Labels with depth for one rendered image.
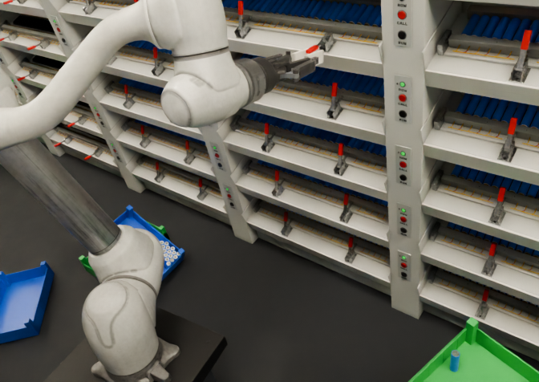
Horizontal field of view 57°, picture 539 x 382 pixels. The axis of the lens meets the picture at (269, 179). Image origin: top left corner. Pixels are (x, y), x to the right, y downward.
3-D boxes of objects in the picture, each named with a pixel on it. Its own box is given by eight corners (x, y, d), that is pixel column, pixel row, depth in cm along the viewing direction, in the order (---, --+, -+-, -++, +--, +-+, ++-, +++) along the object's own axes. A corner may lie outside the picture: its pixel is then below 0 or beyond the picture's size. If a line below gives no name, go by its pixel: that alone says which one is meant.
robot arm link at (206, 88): (257, 113, 95) (245, 42, 90) (199, 140, 84) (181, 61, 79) (217, 111, 102) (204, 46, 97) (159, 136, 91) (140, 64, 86)
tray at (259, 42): (386, 79, 113) (379, 46, 106) (197, 45, 147) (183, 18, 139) (422, 21, 120) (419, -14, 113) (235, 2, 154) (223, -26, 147)
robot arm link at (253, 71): (251, 113, 96) (269, 104, 100) (249, 66, 92) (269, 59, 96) (216, 104, 101) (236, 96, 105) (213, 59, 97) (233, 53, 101)
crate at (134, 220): (184, 258, 200) (185, 250, 193) (147, 294, 189) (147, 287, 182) (130, 213, 206) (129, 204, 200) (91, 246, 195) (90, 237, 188)
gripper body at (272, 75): (236, 93, 104) (264, 83, 111) (268, 100, 100) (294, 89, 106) (234, 58, 101) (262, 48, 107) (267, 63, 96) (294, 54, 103)
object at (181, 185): (232, 220, 200) (218, 201, 190) (135, 178, 234) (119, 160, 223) (258, 180, 207) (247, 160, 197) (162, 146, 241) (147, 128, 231)
